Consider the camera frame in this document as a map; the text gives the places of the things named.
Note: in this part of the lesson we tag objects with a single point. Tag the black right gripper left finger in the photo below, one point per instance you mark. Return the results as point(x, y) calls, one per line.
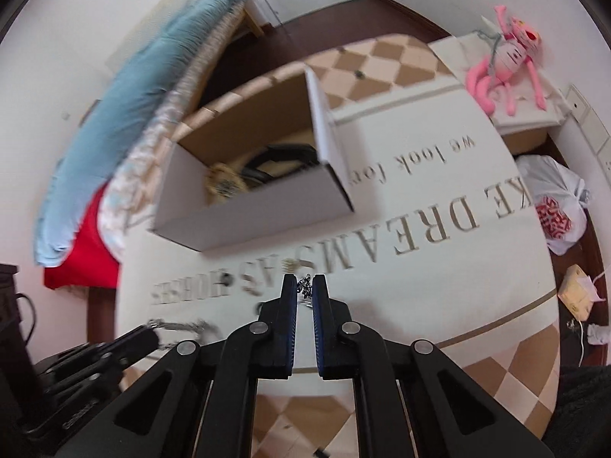
point(197, 400)

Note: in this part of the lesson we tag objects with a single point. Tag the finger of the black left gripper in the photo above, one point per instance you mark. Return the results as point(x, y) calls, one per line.
point(124, 343)

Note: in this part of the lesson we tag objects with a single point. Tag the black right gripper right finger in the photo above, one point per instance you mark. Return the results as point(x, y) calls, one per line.
point(411, 400)

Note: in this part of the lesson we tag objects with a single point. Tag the red blanket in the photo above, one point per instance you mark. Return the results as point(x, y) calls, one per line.
point(89, 262)

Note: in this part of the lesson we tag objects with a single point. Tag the checkered bed sheet mattress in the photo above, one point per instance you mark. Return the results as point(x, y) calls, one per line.
point(133, 185)

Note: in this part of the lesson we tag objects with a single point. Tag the yellow tissue pack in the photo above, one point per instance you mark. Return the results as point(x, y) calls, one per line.
point(578, 293)

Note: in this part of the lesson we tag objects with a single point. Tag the light blue quilt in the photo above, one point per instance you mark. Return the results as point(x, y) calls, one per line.
point(115, 125)

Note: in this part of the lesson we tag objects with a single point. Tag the white plastic bag red print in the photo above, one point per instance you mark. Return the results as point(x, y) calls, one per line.
point(560, 197)

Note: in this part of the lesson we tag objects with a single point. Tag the black wristband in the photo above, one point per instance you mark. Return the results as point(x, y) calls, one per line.
point(297, 157)

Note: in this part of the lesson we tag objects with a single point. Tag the white cardboard box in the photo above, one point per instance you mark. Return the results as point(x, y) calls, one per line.
point(203, 203)

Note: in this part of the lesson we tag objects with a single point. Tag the white power strip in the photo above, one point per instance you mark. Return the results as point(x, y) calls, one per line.
point(595, 132)

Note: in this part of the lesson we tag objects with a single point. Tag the white cloth covered box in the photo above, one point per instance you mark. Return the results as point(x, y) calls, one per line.
point(461, 53)

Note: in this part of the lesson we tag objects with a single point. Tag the pink panther plush toy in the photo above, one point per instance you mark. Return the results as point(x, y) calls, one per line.
point(514, 49)

